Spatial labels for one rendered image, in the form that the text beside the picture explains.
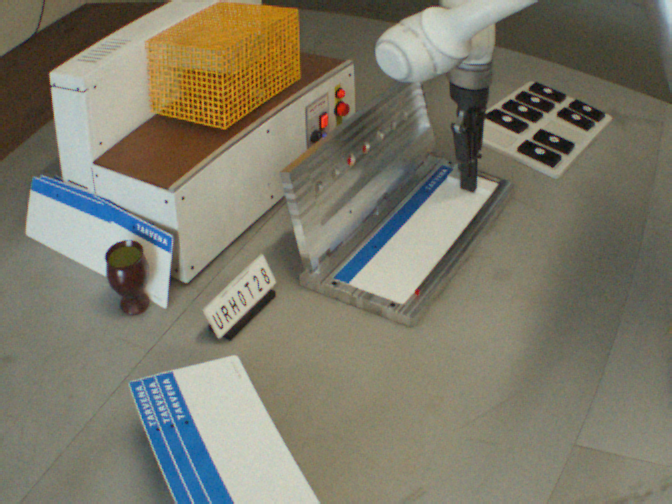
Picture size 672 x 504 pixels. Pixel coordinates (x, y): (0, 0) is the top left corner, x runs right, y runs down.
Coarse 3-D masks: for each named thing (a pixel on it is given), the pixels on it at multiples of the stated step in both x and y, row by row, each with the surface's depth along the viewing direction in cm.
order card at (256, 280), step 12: (252, 264) 141; (264, 264) 143; (240, 276) 139; (252, 276) 141; (264, 276) 143; (228, 288) 137; (240, 288) 139; (252, 288) 141; (264, 288) 143; (216, 300) 134; (228, 300) 136; (240, 300) 138; (252, 300) 140; (204, 312) 132; (216, 312) 134; (228, 312) 136; (240, 312) 138; (216, 324) 134; (228, 324) 136
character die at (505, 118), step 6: (486, 114) 188; (492, 114) 189; (498, 114) 189; (504, 114) 189; (492, 120) 188; (498, 120) 186; (504, 120) 186; (510, 120) 186; (516, 120) 188; (504, 126) 186; (510, 126) 184; (516, 126) 184; (522, 126) 185; (528, 126) 186; (516, 132) 184
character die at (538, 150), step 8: (520, 144) 178; (528, 144) 178; (536, 144) 178; (520, 152) 177; (528, 152) 175; (536, 152) 175; (544, 152) 175; (552, 152) 176; (544, 160) 173; (552, 160) 173; (560, 160) 175
